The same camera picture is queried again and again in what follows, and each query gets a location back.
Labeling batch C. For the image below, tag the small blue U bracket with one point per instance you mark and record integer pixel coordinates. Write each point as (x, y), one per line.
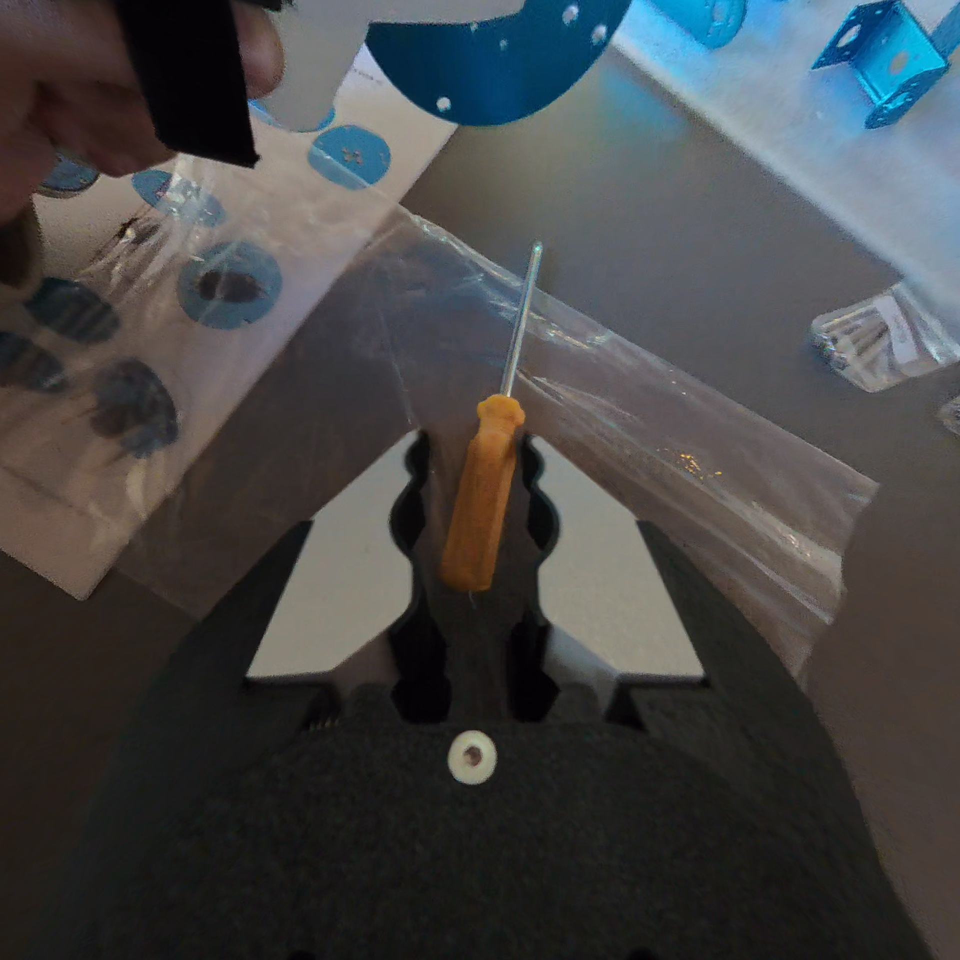
(892, 60)

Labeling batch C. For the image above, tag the blue round metal disc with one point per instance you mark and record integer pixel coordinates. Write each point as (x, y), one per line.
(510, 75)

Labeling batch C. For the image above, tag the white assembly instruction sheet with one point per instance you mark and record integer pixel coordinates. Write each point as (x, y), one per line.
(45, 525)

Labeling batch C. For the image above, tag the clear plastic bag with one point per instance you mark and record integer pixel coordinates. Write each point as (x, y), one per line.
(675, 465)

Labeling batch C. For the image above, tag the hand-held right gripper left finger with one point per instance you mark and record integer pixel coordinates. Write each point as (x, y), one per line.
(337, 600)

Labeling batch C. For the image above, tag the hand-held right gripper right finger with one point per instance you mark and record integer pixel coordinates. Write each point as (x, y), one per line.
(622, 607)

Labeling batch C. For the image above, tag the person's left forearm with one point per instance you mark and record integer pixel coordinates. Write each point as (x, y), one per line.
(15, 247)

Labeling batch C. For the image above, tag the person's left hand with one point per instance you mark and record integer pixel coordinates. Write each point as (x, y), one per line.
(67, 97)

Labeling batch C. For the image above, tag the pile of small screw bags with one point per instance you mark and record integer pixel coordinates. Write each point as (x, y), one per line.
(877, 345)

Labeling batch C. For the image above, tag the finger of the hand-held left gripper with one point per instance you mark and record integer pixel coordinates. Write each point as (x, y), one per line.
(315, 67)

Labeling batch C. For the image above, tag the blue metal U bracket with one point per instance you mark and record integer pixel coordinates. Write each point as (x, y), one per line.
(705, 19)

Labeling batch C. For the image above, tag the white foam sheet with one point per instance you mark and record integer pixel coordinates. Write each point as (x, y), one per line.
(750, 90)

